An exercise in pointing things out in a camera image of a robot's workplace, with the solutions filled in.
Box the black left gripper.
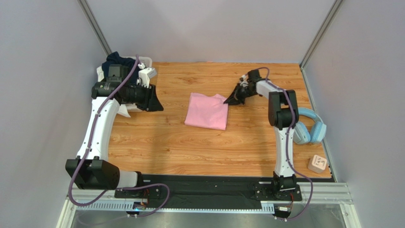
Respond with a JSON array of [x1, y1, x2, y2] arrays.
[[122, 81, 164, 112]]

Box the pink t shirt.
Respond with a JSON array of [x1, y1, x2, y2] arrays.
[[184, 93, 228, 131]]

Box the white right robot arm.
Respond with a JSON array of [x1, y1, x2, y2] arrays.
[[224, 68, 298, 200]]

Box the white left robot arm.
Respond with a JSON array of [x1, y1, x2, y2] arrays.
[[65, 63, 164, 190]]

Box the white t shirt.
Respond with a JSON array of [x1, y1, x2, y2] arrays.
[[96, 66, 131, 118]]

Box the white plastic laundry basket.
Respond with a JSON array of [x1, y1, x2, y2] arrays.
[[125, 57, 153, 113]]

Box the navy blue t shirt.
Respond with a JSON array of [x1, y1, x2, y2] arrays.
[[101, 51, 141, 85]]

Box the light blue headphones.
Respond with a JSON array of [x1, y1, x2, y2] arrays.
[[293, 107, 327, 144]]

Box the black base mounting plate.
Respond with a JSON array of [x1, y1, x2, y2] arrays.
[[115, 174, 306, 209]]

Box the small pink cube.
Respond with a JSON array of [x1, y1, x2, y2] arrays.
[[308, 155, 328, 173]]

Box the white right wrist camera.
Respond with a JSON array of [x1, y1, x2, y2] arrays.
[[239, 74, 249, 87]]

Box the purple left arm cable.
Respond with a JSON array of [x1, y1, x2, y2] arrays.
[[67, 55, 171, 218]]

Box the left aluminium corner post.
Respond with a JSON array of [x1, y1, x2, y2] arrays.
[[77, 0, 112, 56]]

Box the aluminium corner post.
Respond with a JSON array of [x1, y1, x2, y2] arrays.
[[77, 0, 112, 56], [299, 0, 345, 70]]

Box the aluminium frame rail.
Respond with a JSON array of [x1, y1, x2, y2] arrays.
[[57, 175, 361, 228]]

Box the right aluminium corner post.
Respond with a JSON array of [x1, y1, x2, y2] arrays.
[[299, 0, 345, 70]]

